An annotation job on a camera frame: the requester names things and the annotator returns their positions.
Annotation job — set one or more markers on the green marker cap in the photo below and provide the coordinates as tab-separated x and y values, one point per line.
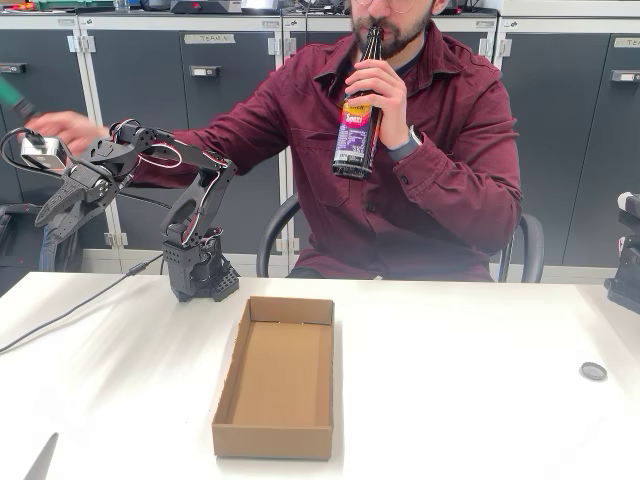
9	92

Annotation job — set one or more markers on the brown Spezi glass bottle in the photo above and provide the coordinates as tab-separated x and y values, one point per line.
357	145

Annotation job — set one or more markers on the person's right forearm maroon sleeve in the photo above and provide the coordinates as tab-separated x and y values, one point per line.
225	140

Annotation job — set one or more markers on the black idle robot arm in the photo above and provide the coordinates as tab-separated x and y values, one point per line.
627	280

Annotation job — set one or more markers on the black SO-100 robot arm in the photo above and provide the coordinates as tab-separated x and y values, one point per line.
200	200

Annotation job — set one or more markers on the person's right hand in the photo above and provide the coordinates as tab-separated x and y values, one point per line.
75	127

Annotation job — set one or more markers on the person's left hand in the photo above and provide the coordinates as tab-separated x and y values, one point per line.
392	100

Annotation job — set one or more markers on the grey black backpack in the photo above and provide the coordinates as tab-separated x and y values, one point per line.
20	245

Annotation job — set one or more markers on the clear drinking glass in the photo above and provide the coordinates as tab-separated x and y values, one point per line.
122	4

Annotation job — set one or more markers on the grey tape team label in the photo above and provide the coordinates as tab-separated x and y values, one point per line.
627	42
209	38

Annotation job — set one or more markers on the black flat device red logo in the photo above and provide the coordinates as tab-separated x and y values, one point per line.
205	6

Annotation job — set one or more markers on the grey slanted flat object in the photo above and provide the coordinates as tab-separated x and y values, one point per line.
45	462

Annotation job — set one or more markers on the open brown cardboard box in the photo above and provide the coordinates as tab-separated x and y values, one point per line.
280	380

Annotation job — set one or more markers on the grey smartwatch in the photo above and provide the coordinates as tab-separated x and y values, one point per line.
407	145

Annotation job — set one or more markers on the bearded man maroon shirt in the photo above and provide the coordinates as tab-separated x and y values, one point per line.
450	100

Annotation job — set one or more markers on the black office chair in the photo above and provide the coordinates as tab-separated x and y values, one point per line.
532	245

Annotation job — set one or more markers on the silver crown bottle cap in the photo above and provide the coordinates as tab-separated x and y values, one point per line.
593	371

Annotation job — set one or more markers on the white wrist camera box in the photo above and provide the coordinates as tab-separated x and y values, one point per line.
44	152

